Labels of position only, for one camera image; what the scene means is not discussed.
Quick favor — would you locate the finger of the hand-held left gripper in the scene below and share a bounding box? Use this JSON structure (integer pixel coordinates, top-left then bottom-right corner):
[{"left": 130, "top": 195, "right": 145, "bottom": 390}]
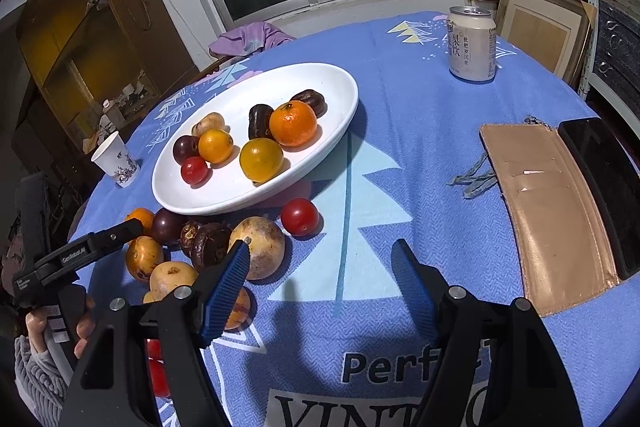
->
[{"left": 31, "top": 219, "right": 147, "bottom": 282}]

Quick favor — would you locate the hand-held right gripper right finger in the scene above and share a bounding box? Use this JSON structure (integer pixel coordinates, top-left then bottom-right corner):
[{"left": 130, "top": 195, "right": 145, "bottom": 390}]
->
[{"left": 391, "top": 238, "right": 583, "bottom": 427}]

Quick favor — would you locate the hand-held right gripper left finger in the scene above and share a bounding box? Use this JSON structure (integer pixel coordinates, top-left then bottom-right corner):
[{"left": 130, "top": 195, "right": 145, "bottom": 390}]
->
[{"left": 59, "top": 239, "right": 252, "bottom": 427}]

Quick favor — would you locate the orange-tan pear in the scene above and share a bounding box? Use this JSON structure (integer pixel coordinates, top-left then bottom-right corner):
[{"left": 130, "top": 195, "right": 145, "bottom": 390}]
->
[{"left": 222, "top": 287, "right": 251, "bottom": 331}]

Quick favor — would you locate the large brown pear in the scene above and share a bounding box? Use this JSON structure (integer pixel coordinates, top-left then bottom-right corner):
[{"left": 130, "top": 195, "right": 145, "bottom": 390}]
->
[{"left": 229, "top": 216, "right": 287, "bottom": 281}]

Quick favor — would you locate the speckled tan pear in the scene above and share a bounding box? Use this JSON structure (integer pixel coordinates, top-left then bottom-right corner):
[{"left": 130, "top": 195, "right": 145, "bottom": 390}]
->
[{"left": 124, "top": 236, "right": 165, "bottom": 284}]

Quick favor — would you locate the orange mandarin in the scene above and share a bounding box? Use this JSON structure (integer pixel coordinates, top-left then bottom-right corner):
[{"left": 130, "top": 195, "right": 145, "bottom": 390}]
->
[
  {"left": 269, "top": 101, "right": 318, "bottom": 148},
  {"left": 124, "top": 207, "right": 156, "bottom": 238}
]

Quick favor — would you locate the dark red plum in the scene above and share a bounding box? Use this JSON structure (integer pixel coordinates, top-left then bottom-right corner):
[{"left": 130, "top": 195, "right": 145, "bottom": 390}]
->
[
  {"left": 151, "top": 209, "right": 188, "bottom": 245},
  {"left": 172, "top": 135, "right": 201, "bottom": 166}
]

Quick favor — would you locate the red tomato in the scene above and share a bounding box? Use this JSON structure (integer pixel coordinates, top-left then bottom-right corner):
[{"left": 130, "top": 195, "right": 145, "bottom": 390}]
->
[
  {"left": 148, "top": 359, "right": 172, "bottom": 399},
  {"left": 280, "top": 198, "right": 320, "bottom": 238},
  {"left": 180, "top": 156, "right": 210, "bottom": 186}
]

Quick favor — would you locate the yellow-orange tomato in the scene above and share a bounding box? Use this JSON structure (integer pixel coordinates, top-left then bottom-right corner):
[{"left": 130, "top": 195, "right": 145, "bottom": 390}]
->
[
  {"left": 239, "top": 138, "right": 285, "bottom": 182},
  {"left": 198, "top": 129, "right": 235, "bottom": 164}
]

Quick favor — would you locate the white oval plate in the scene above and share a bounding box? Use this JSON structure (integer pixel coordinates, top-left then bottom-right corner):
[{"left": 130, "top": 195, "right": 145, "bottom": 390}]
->
[{"left": 151, "top": 62, "right": 360, "bottom": 216}]

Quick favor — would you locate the person's left hand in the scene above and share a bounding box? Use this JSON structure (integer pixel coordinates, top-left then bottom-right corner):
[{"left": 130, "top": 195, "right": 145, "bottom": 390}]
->
[{"left": 25, "top": 298, "right": 97, "bottom": 359}]

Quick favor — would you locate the white printed paper cup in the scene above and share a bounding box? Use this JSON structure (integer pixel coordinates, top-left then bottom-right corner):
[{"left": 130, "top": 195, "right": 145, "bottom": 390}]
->
[{"left": 90, "top": 131, "right": 138, "bottom": 188}]

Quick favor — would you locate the blue printed tablecloth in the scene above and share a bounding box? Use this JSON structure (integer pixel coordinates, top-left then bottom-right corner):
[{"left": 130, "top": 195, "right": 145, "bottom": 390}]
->
[{"left": 67, "top": 11, "right": 640, "bottom": 427}]

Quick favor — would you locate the tan leather wallet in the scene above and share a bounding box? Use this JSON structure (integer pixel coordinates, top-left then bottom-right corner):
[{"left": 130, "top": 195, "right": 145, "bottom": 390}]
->
[{"left": 479, "top": 123, "right": 621, "bottom": 318}]

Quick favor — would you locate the brown wooden cabinet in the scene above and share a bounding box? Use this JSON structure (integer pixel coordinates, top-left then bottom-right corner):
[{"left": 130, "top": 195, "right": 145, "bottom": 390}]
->
[{"left": 15, "top": 0, "right": 198, "bottom": 158}]

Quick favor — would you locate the black smartphone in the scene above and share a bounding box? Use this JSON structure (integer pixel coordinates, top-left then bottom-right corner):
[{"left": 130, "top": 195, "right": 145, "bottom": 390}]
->
[{"left": 557, "top": 117, "right": 640, "bottom": 282}]

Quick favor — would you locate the wooden chair back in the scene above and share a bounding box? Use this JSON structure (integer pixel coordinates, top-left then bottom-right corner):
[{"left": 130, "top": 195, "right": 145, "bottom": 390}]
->
[{"left": 189, "top": 55, "right": 241, "bottom": 84}]

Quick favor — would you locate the white drink can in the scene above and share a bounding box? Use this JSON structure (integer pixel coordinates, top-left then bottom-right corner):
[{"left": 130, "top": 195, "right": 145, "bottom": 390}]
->
[{"left": 446, "top": 6, "right": 497, "bottom": 84}]

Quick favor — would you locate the purple cloth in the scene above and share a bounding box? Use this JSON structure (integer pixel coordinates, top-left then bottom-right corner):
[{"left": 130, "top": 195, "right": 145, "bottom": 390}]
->
[{"left": 208, "top": 21, "right": 297, "bottom": 58}]

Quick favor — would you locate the grey fabric strap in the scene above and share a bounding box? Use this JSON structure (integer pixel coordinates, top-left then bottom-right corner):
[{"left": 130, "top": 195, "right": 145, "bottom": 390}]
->
[{"left": 447, "top": 152, "right": 501, "bottom": 199}]

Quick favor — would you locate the wooden picture frame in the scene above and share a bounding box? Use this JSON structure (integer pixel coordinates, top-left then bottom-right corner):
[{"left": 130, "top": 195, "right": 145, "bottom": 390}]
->
[{"left": 495, "top": 0, "right": 596, "bottom": 85}]

